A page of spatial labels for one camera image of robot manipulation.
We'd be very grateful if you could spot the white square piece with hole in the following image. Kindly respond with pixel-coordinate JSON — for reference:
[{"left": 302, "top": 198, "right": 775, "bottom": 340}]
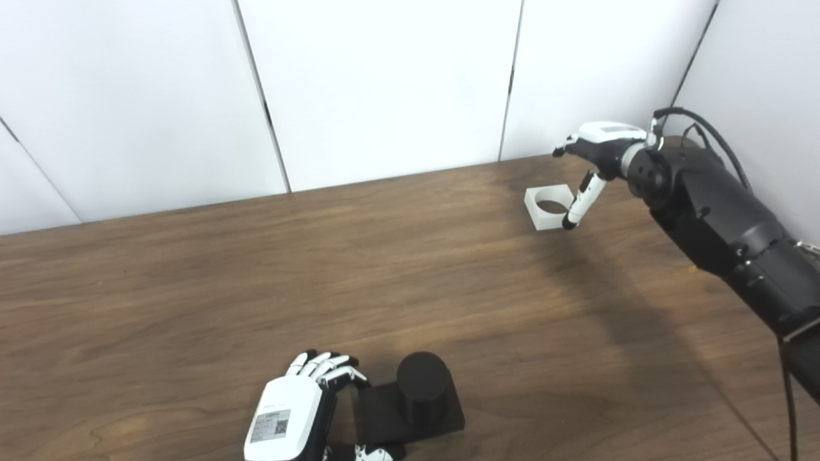
[{"left": 524, "top": 184, "right": 580, "bottom": 231}]

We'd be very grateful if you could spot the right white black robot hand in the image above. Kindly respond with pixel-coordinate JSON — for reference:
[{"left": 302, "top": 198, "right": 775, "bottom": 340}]
[{"left": 552, "top": 121, "right": 654, "bottom": 230}]

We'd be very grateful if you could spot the black peg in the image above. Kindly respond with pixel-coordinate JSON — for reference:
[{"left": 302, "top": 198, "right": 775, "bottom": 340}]
[{"left": 356, "top": 352, "right": 466, "bottom": 449}]

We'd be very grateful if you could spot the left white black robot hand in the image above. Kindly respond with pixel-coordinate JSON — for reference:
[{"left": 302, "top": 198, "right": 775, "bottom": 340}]
[{"left": 243, "top": 350, "right": 395, "bottom": 461}]

